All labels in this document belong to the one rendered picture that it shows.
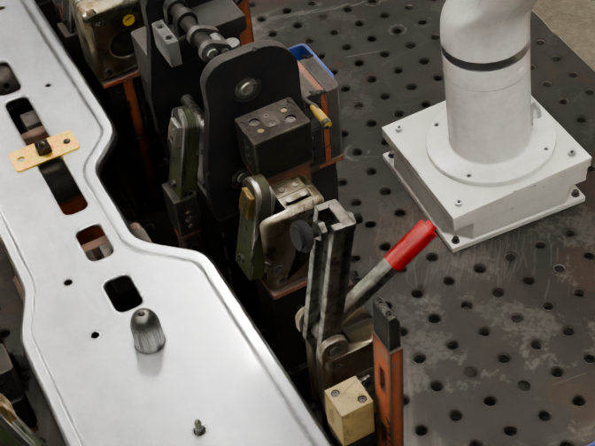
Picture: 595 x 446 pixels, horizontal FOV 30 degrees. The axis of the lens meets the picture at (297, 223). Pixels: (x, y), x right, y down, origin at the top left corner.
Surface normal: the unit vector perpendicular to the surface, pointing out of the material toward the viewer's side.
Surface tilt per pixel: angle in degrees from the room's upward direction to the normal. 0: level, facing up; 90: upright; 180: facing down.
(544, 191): 90
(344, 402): 0
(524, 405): 0
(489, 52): 90
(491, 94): 90
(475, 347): 0
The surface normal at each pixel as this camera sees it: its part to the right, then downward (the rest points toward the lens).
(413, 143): -0.16, -0.67
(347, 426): 0.47, 0.62
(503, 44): 0.26, 0.72
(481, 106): -0.21, 0.74
